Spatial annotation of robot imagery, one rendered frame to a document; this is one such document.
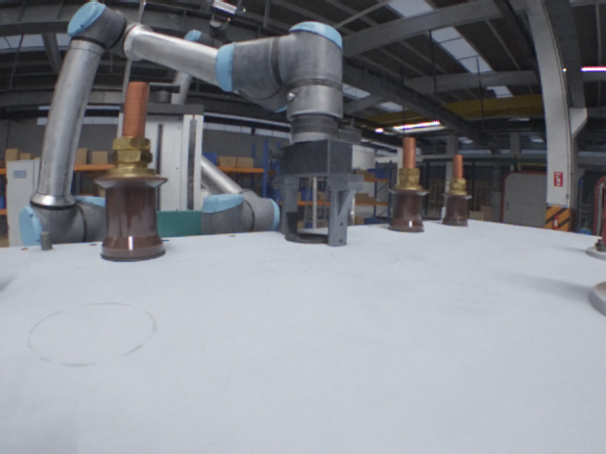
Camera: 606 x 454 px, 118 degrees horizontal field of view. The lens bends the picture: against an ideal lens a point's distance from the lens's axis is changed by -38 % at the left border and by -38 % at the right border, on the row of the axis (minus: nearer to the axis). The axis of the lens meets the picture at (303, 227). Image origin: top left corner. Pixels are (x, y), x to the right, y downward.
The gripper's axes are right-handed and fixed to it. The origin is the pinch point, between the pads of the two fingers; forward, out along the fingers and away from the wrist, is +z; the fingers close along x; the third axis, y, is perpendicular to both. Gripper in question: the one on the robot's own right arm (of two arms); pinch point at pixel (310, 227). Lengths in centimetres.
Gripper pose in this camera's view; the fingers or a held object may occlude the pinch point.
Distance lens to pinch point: 46.9
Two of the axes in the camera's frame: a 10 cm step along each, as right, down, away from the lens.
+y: -8.1, 0.5, -5.9
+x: 5.9, 1.1, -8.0
